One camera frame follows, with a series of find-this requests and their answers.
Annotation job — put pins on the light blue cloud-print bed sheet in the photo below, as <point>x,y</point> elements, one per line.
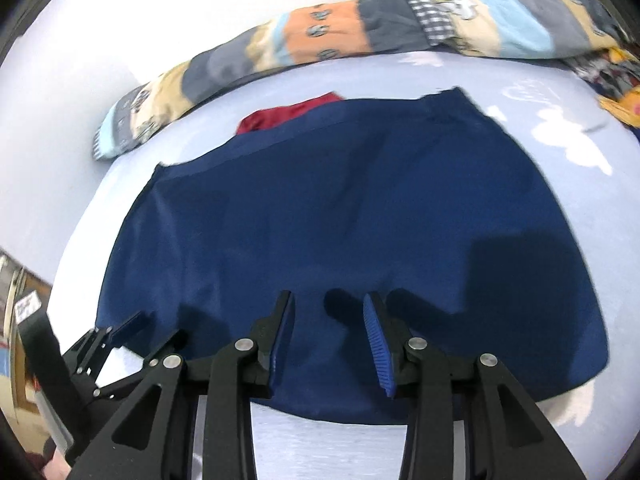
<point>550,160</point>

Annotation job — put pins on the person's left hand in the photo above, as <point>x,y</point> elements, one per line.
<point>54,471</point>

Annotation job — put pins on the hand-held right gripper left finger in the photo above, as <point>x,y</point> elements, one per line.
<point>280,342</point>

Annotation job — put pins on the navy jacket with red collar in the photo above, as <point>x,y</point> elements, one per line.
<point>325,210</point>

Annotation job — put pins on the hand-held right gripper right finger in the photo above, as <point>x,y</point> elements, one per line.
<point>377,345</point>

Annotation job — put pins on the dark patterned cloth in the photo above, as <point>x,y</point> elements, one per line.
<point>615,80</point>

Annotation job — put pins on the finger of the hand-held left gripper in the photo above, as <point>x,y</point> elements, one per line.
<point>135,370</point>
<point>132,327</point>

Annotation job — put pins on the rolled patchwork quilt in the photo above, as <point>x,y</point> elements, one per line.
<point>325,30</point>

